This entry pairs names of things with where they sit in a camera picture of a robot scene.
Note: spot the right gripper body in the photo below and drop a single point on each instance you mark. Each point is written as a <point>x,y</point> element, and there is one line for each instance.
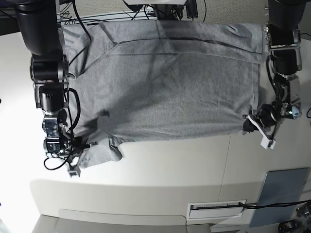
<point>57,142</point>

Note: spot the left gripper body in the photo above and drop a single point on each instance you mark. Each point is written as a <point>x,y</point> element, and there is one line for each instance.
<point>269,115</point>

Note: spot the grey T-shirt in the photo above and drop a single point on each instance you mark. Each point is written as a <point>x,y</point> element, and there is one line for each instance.
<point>153,80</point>

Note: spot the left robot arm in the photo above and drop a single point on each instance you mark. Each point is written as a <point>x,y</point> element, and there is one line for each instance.
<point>283,39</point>

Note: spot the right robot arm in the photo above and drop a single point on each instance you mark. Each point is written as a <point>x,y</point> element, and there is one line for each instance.
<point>49,71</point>

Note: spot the blue-grey flat panel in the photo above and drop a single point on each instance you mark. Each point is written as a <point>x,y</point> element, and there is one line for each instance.
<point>280,186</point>

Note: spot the black device bottom right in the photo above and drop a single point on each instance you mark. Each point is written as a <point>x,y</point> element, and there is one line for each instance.
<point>288,226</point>

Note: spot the white table cable grommet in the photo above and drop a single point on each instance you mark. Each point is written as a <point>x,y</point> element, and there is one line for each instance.
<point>214,210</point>

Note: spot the aluminium frame stand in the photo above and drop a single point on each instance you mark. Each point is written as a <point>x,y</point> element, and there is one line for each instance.
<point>164,9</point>

